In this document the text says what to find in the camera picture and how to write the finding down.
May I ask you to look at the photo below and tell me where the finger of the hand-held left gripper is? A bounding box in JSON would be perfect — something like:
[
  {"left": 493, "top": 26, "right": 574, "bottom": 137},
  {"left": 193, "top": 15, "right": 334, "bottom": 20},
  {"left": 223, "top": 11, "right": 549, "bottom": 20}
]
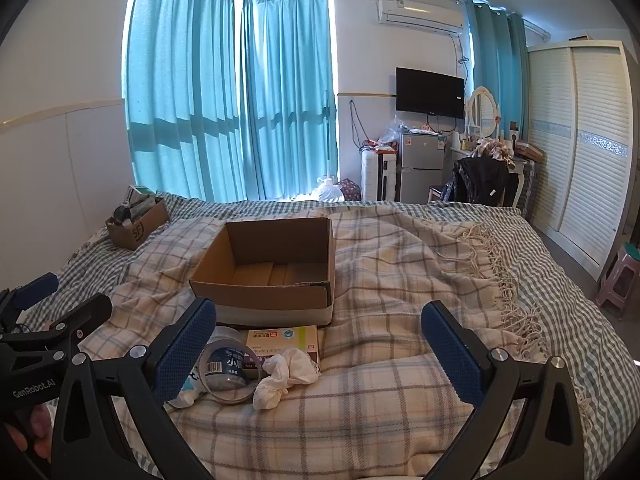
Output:
[
  {"left": 0, "top": 272, "right": 60, "bottom": 336},
  {"left": 0, "top": 294, "right": 113, "bottom": 358}
]

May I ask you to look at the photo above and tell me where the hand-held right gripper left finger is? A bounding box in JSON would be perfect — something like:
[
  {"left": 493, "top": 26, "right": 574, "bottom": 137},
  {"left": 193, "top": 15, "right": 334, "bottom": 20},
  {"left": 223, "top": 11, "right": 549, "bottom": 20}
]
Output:
[{"left": 50, "top": 296, "right": 218, "bottom": 480}]

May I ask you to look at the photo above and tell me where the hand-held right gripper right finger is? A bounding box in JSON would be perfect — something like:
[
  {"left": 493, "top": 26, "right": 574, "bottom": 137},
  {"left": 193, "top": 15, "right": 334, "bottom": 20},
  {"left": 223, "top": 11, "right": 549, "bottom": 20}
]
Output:
[{"left": 420, "top": 300, "right": 592, "bottom": 480}]

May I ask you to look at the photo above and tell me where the clear plastic cup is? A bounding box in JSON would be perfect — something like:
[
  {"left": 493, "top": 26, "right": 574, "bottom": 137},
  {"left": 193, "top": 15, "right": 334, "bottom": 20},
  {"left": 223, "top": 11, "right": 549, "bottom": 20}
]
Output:
[{"left": 197, "top": 327, "right": 263, "bottom": 404}]

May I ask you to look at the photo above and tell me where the white blue printed packet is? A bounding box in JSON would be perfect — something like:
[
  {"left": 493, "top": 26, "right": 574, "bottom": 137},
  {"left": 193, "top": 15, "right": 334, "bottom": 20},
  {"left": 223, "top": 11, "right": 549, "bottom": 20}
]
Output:
[{"left": 167, "top": 367, "right": 211, "bottom": 408}]

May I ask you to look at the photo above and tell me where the large cardboard box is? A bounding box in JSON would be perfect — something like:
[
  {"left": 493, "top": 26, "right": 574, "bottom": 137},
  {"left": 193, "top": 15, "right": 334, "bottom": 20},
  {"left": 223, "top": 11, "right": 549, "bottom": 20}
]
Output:
[{"left": 189, "top": 216, "right": 336, "bottom": 329}]

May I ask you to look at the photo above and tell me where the green white medicine box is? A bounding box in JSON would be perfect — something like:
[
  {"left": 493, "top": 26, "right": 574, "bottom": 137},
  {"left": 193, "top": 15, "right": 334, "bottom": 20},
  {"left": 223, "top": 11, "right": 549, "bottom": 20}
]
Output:
[{"left": 245, "top": 325, "right": 321, "bottom": 367}]

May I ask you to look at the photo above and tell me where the white tissue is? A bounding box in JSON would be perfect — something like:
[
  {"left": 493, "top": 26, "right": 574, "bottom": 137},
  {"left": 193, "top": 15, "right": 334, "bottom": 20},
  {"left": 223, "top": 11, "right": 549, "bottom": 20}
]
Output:
[{"left": 252, "top": 349, "right": 321, "bottom": 411}]

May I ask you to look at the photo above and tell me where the person's left hand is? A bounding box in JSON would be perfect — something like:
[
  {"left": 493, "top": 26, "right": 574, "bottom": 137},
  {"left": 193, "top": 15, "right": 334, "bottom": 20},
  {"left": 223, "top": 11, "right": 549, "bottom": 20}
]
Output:
[{"left": 0, "top": 402, "right": 55, "bottom": 466}]

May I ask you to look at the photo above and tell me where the small cardboard box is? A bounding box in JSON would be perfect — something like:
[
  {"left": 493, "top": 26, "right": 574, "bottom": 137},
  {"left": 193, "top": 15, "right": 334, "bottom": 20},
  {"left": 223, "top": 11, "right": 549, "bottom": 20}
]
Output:
[{"left": 105, "top": 199, "right": 171, "bottom": 252}]

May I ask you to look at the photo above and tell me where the plaid fringed blanket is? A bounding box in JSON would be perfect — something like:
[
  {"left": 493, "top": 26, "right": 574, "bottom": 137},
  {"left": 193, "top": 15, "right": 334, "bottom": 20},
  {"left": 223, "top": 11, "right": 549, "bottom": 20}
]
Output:
[{"left": 80, "top": 205, "right": 551, "bottom": 480}]

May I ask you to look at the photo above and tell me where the white green small box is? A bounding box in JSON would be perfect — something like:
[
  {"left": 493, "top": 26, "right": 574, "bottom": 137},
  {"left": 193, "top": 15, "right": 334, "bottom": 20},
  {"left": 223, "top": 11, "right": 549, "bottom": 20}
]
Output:
[{"left": 125, "top": 185, "right": 158, "bottom": 206}]

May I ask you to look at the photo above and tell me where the black jacket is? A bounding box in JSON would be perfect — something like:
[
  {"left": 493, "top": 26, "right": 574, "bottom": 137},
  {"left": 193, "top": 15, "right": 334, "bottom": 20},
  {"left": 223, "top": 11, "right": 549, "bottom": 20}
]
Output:
[{"left": 442, "top": 156, "right": 511, "bottom": 207}]

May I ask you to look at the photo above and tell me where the pink plastic stool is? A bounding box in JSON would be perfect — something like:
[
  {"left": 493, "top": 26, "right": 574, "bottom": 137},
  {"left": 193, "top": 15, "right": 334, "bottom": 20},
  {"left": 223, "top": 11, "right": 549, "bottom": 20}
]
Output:
[{"left": 595, "top": 245, "right": 640, "bottom": 322}]

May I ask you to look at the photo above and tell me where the silver mini fridge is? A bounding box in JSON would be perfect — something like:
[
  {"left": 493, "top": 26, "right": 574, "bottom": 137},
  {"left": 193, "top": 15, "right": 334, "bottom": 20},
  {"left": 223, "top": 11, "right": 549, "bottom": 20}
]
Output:
[{"left": 397, "top": 132, "right": 446, "bottom": 203}]

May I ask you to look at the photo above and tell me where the white suitcase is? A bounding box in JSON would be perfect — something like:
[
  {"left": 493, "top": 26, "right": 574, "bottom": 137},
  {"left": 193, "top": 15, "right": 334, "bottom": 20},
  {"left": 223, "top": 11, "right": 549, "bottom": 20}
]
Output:
[{"left": 361, "top": 151, "right": 399, "bottom": 202}]

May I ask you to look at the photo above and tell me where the white plastic bag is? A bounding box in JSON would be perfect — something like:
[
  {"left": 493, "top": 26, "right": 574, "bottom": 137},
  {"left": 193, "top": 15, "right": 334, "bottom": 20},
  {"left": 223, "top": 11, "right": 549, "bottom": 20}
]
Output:
[{"left": 310, "top": 176, "right": 346, "bottom": 203}]

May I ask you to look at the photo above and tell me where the floral cloth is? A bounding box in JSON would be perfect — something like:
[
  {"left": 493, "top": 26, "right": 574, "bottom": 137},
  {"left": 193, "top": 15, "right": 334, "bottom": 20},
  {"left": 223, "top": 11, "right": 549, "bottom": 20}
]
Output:
[{"left": 474, "top": 139, "right": 516, "bottom": 167}]

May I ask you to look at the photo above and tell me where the clear plastic bag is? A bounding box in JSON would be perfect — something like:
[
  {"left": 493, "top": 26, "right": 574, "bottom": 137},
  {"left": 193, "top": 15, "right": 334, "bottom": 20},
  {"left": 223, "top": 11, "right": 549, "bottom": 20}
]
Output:
[{"left": 377, "top": 115, "right": 416, "bottom": 149}]

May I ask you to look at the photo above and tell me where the white louvered wardrobe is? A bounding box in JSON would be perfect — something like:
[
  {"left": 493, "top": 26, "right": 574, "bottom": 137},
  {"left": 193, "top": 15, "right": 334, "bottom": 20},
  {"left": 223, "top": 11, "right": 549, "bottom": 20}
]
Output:
[{"left": 520, "top": 40, "right": 640, "bottom": 281}]

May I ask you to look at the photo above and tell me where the white oval mirror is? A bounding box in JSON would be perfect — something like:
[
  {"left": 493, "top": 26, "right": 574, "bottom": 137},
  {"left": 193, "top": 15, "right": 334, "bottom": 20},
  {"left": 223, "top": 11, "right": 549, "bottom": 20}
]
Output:
[{"left": 465, "top": 86, "right": 501, "bottom": 138}]

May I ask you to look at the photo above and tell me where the wide teal curtain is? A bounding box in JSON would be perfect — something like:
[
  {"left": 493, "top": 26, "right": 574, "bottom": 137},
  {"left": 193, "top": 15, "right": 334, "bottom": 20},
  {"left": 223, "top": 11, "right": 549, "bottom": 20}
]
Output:
[{"left": 122, "top": 0, "right": 246, "bottom": 203}]

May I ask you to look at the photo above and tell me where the teal window curtain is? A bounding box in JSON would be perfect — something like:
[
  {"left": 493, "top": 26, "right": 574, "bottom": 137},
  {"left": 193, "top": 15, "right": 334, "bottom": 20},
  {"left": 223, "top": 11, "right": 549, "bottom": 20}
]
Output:
[{"left": 240, "top": 0, "right": 341, "bottom": 202}]

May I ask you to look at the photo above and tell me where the narrow teal curtain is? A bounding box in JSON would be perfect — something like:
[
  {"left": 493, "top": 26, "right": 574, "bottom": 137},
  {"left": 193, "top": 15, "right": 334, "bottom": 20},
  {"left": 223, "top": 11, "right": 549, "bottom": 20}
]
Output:
[{"left": 462, "top": 0, "right": 531, "bottom": 142}]

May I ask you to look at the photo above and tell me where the white air conditioner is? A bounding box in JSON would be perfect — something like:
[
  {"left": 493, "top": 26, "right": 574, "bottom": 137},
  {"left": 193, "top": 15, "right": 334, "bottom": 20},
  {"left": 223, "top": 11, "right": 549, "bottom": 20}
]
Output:
[{"left": 376, "top": 0, "right": 465, "bottom": 37}]

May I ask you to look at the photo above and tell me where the black wall television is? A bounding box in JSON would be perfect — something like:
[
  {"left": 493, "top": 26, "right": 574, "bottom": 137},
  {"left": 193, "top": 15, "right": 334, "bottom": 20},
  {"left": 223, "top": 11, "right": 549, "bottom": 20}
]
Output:
[{"left": 396, "top": 67, "right": 466, "bottom": 120}]

